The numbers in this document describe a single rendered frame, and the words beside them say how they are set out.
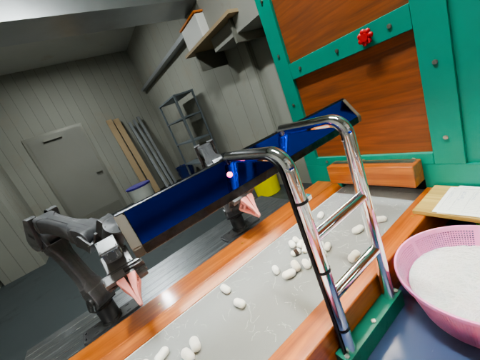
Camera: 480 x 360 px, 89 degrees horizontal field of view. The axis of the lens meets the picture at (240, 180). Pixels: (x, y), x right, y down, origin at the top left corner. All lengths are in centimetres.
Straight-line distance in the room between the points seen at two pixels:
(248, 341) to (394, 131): 72
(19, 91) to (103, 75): 163
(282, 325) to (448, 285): 33
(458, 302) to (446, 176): 40
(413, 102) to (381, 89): 10
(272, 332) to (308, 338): 9
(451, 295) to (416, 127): 46
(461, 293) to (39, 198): 663
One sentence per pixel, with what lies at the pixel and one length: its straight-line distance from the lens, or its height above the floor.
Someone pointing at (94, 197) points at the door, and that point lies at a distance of 661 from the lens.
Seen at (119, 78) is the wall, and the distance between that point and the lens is 704.
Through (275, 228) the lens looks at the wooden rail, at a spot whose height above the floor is 76.
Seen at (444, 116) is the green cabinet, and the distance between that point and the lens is 85.
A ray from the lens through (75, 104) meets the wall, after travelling 679.
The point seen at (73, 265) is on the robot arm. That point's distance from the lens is 101.
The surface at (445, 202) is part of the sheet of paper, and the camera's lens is 83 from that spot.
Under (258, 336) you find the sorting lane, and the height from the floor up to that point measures 74.
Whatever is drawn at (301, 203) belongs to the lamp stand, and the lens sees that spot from 37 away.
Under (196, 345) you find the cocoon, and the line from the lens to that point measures 65.
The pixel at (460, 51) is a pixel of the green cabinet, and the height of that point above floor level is 112.
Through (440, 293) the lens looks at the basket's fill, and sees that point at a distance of 64.
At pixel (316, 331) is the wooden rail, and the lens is 56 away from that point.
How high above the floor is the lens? 119
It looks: 16 degrees down
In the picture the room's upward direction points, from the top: 22 degrees counter-clockwise
